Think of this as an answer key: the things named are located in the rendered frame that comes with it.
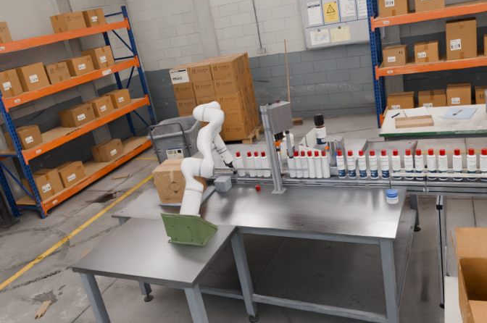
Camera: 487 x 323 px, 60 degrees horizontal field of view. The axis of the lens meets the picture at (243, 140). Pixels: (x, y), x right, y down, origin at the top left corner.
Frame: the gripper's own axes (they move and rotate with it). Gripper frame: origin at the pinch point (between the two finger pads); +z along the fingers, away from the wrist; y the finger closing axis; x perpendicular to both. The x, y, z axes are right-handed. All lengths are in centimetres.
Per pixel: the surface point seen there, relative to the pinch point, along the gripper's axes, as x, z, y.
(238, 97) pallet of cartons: 138, -37, 290
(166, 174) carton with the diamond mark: 23, -24, -45
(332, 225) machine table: -87, 44, -57
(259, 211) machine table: -36, 25, -45
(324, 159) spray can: -77, 19, -2
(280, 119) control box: -66, -22, -13
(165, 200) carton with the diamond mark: 36, -6, -46
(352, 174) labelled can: -91, 36, -2
